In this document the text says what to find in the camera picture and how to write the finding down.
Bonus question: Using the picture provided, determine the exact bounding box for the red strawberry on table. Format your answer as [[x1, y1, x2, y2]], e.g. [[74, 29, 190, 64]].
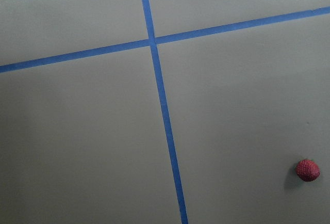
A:
[[295, 159, 320, 182]]

